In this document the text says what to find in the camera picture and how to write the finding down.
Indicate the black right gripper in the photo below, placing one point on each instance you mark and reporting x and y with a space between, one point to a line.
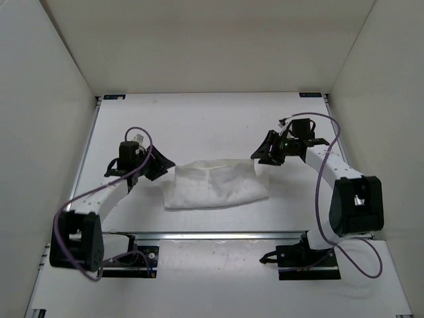
265 155

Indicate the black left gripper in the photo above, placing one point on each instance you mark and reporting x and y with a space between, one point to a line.
160 164

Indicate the white pleated skirt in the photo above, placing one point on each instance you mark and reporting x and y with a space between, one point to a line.
215 184

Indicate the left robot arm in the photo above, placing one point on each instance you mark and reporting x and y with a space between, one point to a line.
77 236

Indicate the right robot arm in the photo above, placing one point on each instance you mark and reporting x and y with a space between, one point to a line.
356 204

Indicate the blue right corner label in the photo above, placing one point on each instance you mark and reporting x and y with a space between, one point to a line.
310 95

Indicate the blue corner label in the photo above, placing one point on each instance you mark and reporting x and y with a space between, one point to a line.
310 95
114 97

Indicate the blue left corner label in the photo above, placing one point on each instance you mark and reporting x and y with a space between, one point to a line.
114 97

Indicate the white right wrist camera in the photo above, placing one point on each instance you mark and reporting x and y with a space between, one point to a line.
284 124

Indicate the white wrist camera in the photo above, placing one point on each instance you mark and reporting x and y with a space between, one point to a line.
284 124
138 138

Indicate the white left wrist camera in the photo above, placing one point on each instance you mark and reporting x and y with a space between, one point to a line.
138 138

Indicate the left aluminium side rail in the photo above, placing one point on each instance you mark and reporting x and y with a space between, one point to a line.
84 154

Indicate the aluminium side rail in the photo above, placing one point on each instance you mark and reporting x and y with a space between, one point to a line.
84 154
347 141

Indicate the aluminium table edge rail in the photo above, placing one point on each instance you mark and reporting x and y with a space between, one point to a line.
262 235

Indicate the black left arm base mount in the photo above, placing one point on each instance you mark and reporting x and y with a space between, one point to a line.
127 256

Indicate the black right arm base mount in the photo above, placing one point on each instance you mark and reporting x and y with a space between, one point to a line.
298 262

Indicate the right aluminium side rail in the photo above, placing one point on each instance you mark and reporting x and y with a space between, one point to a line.
347 141

